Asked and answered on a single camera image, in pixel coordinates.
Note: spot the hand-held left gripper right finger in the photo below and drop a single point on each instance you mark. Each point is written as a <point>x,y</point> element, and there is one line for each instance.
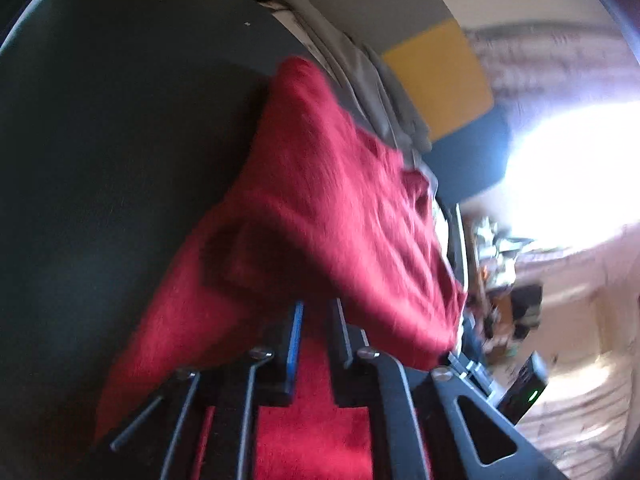
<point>345,345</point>

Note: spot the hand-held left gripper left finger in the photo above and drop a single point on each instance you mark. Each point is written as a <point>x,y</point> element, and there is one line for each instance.
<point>296,335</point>

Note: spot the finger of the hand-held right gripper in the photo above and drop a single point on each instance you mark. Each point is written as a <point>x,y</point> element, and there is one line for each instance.
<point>470,372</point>

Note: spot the red knitted sweater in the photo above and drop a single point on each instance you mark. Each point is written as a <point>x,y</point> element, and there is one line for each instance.
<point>320,200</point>

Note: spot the white ribbed object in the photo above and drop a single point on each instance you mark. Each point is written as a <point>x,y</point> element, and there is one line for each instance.
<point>585,410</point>

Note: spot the dark box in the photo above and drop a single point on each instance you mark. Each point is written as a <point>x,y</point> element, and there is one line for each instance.
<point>525,305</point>

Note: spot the pile of small shelf clutter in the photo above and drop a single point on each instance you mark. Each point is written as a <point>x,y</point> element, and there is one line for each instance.
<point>492,245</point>

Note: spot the bright window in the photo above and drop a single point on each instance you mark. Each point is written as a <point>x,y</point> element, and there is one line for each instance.
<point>575,175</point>

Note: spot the grey cloth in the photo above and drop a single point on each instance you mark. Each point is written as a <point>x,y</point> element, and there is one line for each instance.
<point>360,90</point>

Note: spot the yellow grey black panel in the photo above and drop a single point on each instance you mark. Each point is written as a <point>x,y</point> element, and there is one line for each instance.
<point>435,75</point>

